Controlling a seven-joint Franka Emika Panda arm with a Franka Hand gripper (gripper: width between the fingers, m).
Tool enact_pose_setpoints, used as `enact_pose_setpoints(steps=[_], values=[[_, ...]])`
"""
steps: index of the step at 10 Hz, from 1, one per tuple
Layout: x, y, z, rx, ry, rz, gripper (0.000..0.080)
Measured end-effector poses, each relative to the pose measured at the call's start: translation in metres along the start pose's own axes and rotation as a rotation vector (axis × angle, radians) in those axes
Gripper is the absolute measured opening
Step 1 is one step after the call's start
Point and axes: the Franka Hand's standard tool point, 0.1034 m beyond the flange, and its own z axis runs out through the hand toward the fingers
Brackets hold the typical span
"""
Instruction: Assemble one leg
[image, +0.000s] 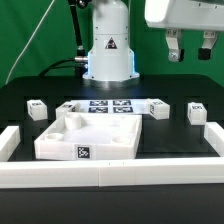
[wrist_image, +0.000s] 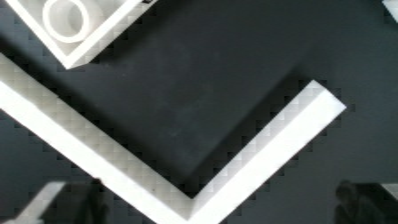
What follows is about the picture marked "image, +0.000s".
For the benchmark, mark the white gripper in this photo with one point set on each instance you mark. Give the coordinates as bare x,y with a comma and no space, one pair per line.
186,14

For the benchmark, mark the white square tabletop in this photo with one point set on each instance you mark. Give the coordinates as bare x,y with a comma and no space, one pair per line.
86,136

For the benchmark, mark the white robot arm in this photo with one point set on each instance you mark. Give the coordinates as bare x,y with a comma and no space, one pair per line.
111,62

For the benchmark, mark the white U-shaped fence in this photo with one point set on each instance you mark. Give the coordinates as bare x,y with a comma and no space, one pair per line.
102,173

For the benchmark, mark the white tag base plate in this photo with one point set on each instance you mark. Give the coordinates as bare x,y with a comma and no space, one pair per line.
118,106

